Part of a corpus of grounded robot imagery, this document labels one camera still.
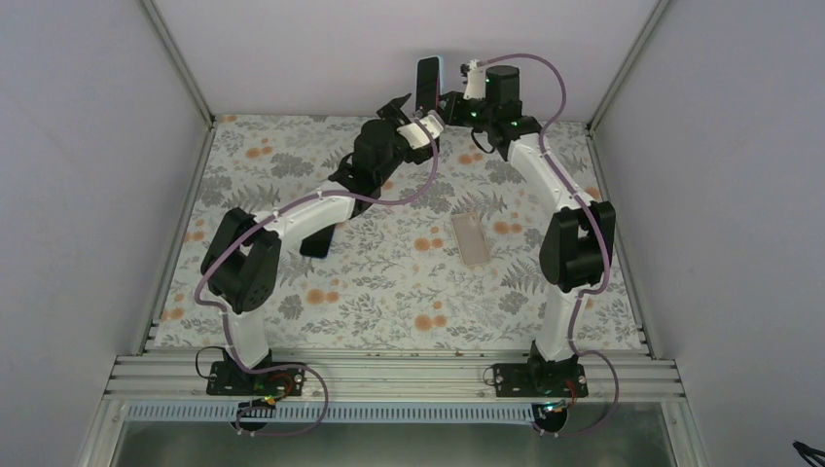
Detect dark blue phone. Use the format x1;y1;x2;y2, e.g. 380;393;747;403
299;224;337;259

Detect beige phone case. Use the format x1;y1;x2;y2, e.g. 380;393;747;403
450;212;491;268

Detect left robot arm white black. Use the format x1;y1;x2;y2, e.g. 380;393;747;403
194;97;445;394

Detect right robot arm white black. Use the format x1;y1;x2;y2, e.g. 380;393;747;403
439;60;616;396

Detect floral patterned table mat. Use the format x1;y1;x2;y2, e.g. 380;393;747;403
154;114;646;353

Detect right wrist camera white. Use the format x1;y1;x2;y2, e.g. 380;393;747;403
460;59;487;100

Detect right aluminium frame post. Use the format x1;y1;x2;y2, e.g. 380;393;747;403
587;0;671;135

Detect aluminium frame post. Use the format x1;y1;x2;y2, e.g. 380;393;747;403
587;0;671;135
138;0;215;126

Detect left aluminium frame post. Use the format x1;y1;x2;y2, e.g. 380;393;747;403
138;0;215;126

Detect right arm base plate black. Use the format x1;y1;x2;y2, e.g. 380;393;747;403
491;357;590;398

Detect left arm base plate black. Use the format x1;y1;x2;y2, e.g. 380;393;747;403
205;361;305;398

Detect slotted cable duct grey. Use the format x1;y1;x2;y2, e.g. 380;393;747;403
126;401;534;424

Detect aluminium mounting rail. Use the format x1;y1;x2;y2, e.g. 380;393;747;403
104;349;686;403

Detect black cable at corner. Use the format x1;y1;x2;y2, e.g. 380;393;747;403
792;441;825;467

